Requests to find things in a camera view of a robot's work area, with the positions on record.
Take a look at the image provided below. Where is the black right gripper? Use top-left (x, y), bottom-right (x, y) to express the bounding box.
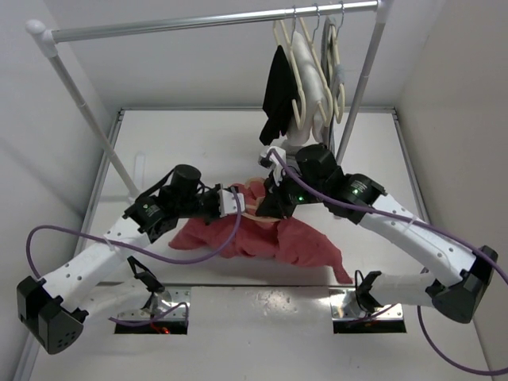
top-left (258, 167), bottom-right (326, 219)

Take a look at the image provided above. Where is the red t shirt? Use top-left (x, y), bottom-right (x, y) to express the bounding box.
top-left (168, 178), bottom-right (353, 285)

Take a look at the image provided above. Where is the beige plastic hanger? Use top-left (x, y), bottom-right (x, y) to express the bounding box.
top-left (242, 177), bottom-right (279, 223)

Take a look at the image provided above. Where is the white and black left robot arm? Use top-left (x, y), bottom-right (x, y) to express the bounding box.
top-left (17, 164), bottom-right (243, 355)

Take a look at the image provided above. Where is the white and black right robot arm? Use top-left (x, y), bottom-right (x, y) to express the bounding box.
top-left (257, 144), bottom-right (498, 324)

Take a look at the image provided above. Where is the beige hanger under black garment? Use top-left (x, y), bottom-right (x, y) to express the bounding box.
top-left (269, 20), bottom-right (306, 130)

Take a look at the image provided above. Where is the beige hanger under grey garment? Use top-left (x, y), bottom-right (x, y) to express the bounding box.
top-left (328, 11), bottom-right (345, 124)

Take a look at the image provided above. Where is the beige hanger under white garment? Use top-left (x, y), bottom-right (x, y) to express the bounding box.
top-left (298, 17), bottom-right (333, 128)

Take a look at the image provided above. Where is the white hanging garment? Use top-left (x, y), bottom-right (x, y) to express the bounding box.
top-left (286, 32), bottom-right (327, 146)

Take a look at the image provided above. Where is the black hanging garment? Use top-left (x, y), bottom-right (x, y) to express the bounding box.
top-left (259, 45), bottom-right (298, 146)

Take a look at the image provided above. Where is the grey hanging garment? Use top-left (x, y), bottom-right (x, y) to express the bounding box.
top-left (321, 16), bottom-right (345, 153)

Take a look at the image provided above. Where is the silver and white clothes rack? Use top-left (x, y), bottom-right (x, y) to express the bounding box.
top-left (25, 1), bottom-right (394, 198)

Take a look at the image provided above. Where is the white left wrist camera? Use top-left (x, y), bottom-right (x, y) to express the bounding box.
top-left (217, 184), bottom-right (246, 217)

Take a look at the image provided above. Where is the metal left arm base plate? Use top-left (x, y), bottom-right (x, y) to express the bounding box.
top-left (116, 287), bottom-right (191, 322)

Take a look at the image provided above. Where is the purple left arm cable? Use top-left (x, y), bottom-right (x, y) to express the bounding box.
top-left (25, 186), bottom-right (241, 327)

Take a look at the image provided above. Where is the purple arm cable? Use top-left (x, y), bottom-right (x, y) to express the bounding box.
top-left (25, 186), bottom-right (241, 327)
top-left (267, 148), bottom-right (508, 377)

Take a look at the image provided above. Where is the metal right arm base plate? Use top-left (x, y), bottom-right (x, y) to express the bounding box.
top-left (329, 287), bottom-right (404, 322)

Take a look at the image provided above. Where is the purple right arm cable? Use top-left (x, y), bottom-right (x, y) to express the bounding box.
top-left (267, 148), bottom-right (508, 377)

